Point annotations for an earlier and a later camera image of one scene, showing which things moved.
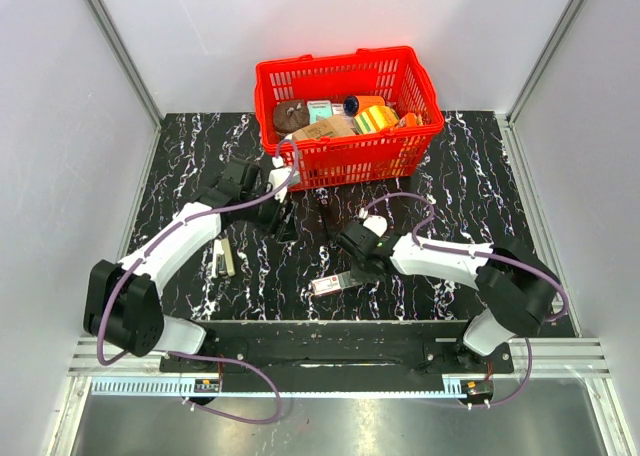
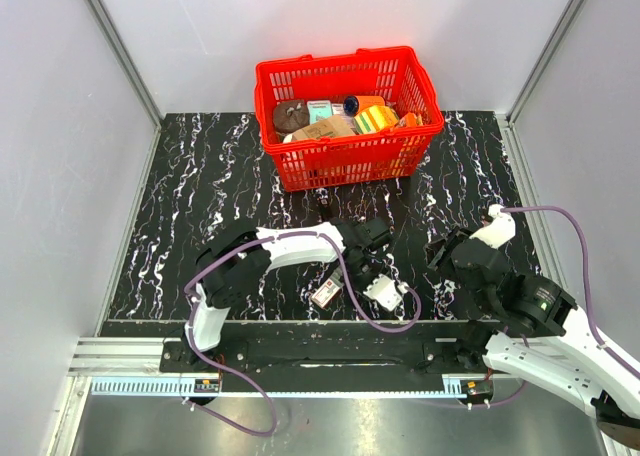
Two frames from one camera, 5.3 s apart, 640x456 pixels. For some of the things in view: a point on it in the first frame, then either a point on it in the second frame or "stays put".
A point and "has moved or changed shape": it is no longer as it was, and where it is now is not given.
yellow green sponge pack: (374, 119) stays put
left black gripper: (283, 228) -> (360, 288)
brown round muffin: (290, 115) stays put
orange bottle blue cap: (355, 103) stays put
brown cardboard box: (331, 126) stays put
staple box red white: (331, 283) has moved or changed shape
